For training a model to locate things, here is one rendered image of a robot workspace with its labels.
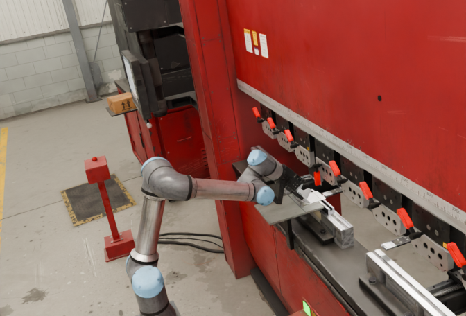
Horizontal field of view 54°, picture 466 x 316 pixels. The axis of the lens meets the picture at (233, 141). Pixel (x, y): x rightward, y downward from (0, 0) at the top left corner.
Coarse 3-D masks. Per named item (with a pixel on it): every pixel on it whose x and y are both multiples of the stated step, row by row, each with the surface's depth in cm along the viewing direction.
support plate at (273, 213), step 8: (288, 200) 211; (256, 208) 210; (264, 208) 208; (272, 208) 207; (280, 208) 206; (288, 208) 205; (296, 208) 204; (304, 208) 203; (312, 208) 203; (320, 208) 202; (264, 216) 202; (272, 216) 201; (280, 216) 200; (288, 216) 199; (296, 216) 200; (272, 224) 197
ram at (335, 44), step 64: (256, 0) 211; (320, 0) 156; (384, 0) 124; (448, 0) 103; (256, 64) 233; (320, 64) 168; (384, 64) 131; (448, 64) 108; (384, 128) 139; (448, 128) 113; (448, 192) 119
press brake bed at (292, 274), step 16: (240, 208) 298; (256, 224) 270; (256, 240) 280; (272, 240) 247; (256, 256) 291; (272, 256) 254; (288, 256) 225; (304, 256) 204; (256, 272) 315; (272, 272) 263; (288, 272) 232; (304, 272) 209; (320, 272) 190; (272, 288) 298; (288, 288) 239; (304, 288) 214; (320, 288) 194; (272, 304) 285; (288, 304) 247; (320, 304) 199; (336, 304) 182
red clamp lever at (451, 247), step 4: (448, 244) 119; (452, 244) 118; (448, 248) 118; (452, 248) 117; (456, 248) 118; (452, 252) 117; (456, 252) 117; (460, 252) 117; (452, 256) 118; (456, 256) 116; (460, 256) 117; (456, 260) 116; (460, 260) 116; (464, 260) 116; (456, 264) 117; (460, 264) 116; (464, 264) 116; (464, 268) 116; (464, 272) 116; (464, 276) 115; (464, 280) 115
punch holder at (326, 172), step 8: (320, 144) 184; (320, 152) 186; (328, 152) 179; (336, 152) 176; (320, 160) 188; (328, 160) 181; (336, 160) 177; (320, 168) 189; (328, 168) 182; (320, 176) 191; (328, 176) 184; (336, 184) 183
